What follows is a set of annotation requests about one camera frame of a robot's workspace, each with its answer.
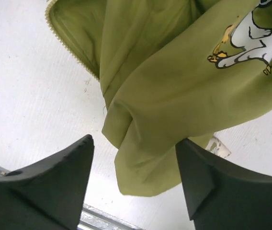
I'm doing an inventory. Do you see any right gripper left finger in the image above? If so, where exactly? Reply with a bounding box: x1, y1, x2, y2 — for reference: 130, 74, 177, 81
0, 135, 94, 230

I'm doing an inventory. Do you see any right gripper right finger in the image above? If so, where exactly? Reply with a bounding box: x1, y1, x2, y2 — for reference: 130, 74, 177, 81
175, 139, 272, 230

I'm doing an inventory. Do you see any cream green printed jacket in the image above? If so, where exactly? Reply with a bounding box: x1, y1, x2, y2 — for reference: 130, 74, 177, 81
45, 0, 272, 197

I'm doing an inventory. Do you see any aluminium front rail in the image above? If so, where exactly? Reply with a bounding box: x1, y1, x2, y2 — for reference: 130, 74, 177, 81
0, 167, 141, 230

